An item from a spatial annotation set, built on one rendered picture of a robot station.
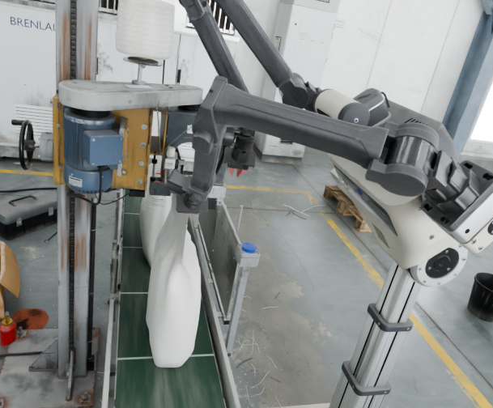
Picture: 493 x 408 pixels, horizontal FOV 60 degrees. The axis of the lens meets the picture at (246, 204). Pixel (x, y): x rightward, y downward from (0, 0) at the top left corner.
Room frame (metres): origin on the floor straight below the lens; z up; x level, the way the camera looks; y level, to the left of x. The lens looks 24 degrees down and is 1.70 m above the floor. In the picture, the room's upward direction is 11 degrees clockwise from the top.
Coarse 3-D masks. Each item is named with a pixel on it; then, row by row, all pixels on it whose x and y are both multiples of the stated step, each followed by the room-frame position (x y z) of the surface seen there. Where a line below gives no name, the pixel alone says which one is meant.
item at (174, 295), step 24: (168, 216) 1.61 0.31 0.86; (168, 240) 1.43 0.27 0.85; (168, 264) 1.30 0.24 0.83; (192, 264) 1.32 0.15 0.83; (168, 288) 1.23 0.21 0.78; (192, 288) 1.25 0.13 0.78; (168, 312) 1.22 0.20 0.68; (192, 312) 1.25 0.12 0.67; (168, 336) 1.22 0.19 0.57; (192, 336) 1.26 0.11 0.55; (168, 360) 1.23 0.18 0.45
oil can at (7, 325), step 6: (6, 312) 1.61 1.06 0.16; (6, 318) 1.51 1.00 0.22; (6, 324) 1.57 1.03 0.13; (12, 324) 1.59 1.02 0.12; (0, 330) 1.55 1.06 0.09; (6, 330) 1.55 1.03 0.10; (12, 330) 1.57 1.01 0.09; (0, 336) 1.56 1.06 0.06; (6, 336) 1.55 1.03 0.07; (12, 336) 1.57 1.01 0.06; (0, 342) 1.56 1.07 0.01; (6, 342) 1.55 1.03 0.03
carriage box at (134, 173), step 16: (112, 112) 1.42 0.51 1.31; (128, 112) 1.44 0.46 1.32; (144, 112) 1.46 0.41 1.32; (144, 128) 1.45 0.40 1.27; (128, 144) 1.44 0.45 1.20; (144, 144) 1.45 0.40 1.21; (64, 160) 1.38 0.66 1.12; (128, 160) 1.44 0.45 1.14; (144, 160) 1.46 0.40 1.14; (128, 176) 1.44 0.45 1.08; (144, 176) 1.46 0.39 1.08
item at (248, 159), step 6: (228, 150) 1.34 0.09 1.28; (234, 150) 1.30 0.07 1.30; (228, 156) 1.32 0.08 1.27; (234, 156) 1.31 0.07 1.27; (240, 156) 1.30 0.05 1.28; (246, 156) 1.30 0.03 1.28; (252, 156) 1.35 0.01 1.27; (228, 162) 1.30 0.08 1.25; (234, 162) 1.30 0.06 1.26; (240, 162) 1.31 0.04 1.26; (246, 162) 1.32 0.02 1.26; (252, 162) 1.33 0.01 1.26
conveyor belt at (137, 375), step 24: (144, 264) 1.92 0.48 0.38; (144, 288) 1.72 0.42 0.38; (120, 312) 1.51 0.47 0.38; (144, 312) 1.54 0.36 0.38; (120, 336) 1.37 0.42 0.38; (144, 336) 1.40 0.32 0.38; (120, 360) 1.24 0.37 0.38; (144, 360) 1.27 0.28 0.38; (192, 360) 1.31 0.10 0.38; (120, 384) 1.14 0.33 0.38; (144, 384) 1.16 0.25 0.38; (168, 384) 1.18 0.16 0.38; (192, 384) 1.20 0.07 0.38; (216, 384) 1.22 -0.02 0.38
